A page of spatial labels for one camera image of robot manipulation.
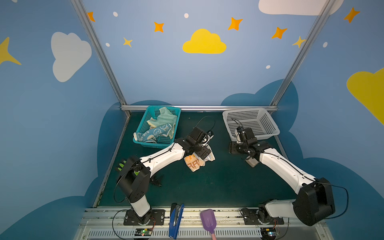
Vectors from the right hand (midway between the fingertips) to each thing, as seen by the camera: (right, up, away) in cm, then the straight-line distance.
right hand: (234, 145), depth 87 cm
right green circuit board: (+13, -41, -15) cm, 46 cm away
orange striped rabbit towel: (-24, -11, +4) cm, 26 cm away
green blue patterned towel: (-45, +12, +17) cm, 50 cm away
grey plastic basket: (+28, +17, +28) cm, 43 cm away
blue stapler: (-33, -33, -12) cm, 48 cm away
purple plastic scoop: (-16, -36, -13) cm, 42 cm away
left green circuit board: (-48, -40, -16) cm, 65 cm away
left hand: (-17, 0, 0) cm, 17 cm away
